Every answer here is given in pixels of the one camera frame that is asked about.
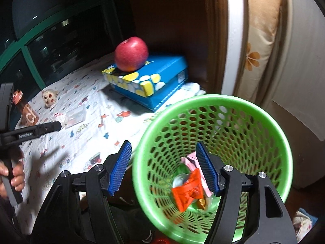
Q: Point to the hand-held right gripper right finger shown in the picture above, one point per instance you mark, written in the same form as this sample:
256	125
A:
207	168

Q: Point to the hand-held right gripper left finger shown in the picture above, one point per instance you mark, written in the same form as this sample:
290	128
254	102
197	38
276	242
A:
120	168

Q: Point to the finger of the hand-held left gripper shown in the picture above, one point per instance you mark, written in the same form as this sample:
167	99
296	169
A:
49	127

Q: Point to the pink snack packet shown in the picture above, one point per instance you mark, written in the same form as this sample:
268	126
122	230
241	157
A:
190	161

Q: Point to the red snack packet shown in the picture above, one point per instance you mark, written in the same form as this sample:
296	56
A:
188	190

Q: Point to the green plastic basket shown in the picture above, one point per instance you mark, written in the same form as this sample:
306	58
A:
228	122

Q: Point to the person's left hand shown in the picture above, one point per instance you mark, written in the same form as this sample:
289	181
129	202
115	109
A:
19	179

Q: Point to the crumpled white paper wrapper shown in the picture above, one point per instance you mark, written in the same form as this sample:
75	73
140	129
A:
60	117

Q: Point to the orange water bottle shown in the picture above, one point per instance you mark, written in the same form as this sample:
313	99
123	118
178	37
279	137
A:
28	111

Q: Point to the clear rectangular plastic container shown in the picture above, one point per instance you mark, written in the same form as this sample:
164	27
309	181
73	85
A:
76	115

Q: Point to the white plush toy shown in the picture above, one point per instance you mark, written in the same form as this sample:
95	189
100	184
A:
49	97

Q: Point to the blue spotted shoe box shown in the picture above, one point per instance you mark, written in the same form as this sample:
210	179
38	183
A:
162	81

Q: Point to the red apple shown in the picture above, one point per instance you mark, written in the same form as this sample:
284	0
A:
130	53

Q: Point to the floral cloth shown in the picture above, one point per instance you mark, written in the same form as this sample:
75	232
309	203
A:
303	221

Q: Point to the white cabinet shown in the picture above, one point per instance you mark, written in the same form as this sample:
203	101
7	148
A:
299	81

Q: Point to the floral beige mattress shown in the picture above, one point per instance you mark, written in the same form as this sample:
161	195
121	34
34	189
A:
256	43

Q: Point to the brown wooden panel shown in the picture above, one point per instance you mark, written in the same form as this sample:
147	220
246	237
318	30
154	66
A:
172	17

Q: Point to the green window frame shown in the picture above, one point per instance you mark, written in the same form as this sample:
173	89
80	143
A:
33	68

